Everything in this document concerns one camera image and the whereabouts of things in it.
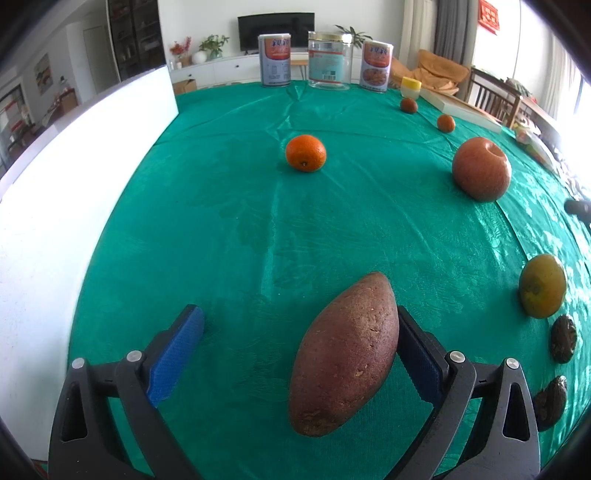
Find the yellow-green citrus fruit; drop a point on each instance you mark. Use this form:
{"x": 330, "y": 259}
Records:
{"x": 542, "y": 286}

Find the white cardboard box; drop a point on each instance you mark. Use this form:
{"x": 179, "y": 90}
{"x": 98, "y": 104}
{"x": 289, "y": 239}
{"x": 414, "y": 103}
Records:
{"x": 55, "y": 202}

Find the grey curtain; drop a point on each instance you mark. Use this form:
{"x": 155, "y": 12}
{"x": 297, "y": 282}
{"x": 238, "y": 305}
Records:
{"x": 456, "y": 30}

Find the purple sweet potato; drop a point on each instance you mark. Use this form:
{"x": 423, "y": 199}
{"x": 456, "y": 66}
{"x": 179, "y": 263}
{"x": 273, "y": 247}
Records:
{"x": 345, "y": 356}

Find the orange lounge chair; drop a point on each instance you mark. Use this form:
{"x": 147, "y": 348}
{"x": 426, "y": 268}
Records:
{"x": 436, "y": 73}

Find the red apple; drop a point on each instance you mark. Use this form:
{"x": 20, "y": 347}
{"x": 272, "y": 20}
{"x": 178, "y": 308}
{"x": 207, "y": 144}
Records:
{"x": 481, "y": 169}

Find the red wall decoration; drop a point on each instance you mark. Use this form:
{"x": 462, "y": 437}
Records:
{"x": 488, "y": 16}

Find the white tv cabinet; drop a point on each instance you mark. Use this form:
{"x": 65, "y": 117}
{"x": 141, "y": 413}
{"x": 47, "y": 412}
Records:
{"x": 245, "y": 69}

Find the right food tin can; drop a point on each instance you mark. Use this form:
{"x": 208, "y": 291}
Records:
{"x": 376, "y": 65}

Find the wall painting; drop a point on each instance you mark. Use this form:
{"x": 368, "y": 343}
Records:
{"x": 43, "y": 74}

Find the black television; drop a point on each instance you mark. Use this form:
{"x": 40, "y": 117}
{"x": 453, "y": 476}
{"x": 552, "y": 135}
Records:
{"x": 297, "y": 24}

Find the brown cardboard box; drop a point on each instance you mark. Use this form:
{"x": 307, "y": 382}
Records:
{"x": 184, "y": 86}

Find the red flower pot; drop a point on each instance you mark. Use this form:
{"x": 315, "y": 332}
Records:
{"x": 180, "y": 52}

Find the green plant right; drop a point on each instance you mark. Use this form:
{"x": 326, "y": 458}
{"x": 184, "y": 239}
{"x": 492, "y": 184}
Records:
{"x": 358, "y": 37}

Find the wooden dining chair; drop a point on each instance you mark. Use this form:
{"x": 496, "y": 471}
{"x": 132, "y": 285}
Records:
{"x": 493, "y": 96}

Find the small brown round fruit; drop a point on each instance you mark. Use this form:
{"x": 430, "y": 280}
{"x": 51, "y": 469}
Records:
{"x": 409, "y": 105}

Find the left food tin can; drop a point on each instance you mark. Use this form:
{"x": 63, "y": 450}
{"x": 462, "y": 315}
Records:
{"x": 274, "y": 59}

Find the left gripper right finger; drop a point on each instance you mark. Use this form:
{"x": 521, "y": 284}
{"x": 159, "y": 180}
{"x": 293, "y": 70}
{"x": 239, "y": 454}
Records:
{"x": 503, "y": 441}

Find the large orange tangerine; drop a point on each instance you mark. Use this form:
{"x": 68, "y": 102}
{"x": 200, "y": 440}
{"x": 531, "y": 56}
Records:
{"x": 306, "y": 153}

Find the green plant left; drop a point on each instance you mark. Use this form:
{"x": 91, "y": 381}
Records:
{"x": 213, "y": 45}

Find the green plant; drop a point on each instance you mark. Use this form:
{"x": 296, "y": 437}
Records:
{"x": 358, "y": 37}
{"x": 213, "y": 45}

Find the green tablecloth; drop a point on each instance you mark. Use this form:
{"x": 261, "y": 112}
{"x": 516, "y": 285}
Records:
{"x": 214, "y": 216}

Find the black glass cabinet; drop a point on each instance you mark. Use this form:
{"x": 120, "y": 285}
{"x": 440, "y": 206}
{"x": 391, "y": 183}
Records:
{"x": 135, "y": 35}

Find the yellow lidded small jar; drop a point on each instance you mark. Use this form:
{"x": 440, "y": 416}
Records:
{"x": 410, "y": 88}

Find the clear plastic jar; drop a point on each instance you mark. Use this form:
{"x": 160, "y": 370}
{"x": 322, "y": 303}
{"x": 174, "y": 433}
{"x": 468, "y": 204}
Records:
{"x": 330, "y": 57}

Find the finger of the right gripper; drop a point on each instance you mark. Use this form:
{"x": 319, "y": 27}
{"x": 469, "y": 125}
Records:
{"x": 580, "y": 208}

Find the small orange tangerine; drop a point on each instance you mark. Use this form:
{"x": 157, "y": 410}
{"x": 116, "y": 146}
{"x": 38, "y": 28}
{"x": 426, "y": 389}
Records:
{"x": 446, "y": 123}

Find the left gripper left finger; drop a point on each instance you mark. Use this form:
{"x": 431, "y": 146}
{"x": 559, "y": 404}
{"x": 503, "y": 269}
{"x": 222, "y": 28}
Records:
{"x": 85, "y": 442}

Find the food tin can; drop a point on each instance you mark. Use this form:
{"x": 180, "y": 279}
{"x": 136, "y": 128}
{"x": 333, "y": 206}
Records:
{"x": 376, "y": 65}
{"x": 274, "y": 59}

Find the white-edged book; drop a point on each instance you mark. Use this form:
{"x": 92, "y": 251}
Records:
{"x": 457, "y": 108}

